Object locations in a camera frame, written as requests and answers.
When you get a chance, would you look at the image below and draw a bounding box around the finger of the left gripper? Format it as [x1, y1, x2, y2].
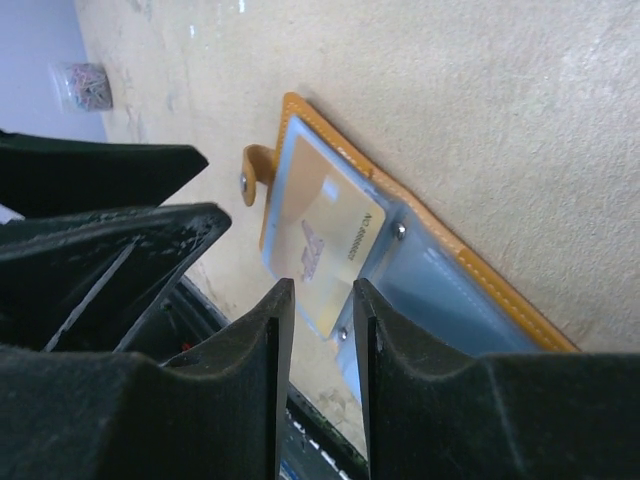
[1, 203, 232, 352]
[1, 131, 208, 218]

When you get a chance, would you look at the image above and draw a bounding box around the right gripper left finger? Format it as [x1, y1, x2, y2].
[1, 279, 295, 479]

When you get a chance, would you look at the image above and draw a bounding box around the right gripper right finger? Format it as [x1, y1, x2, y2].
[353, 279, 639, 479]

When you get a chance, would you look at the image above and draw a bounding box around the gold card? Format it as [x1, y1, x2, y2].
[264, 133, 386, 338]

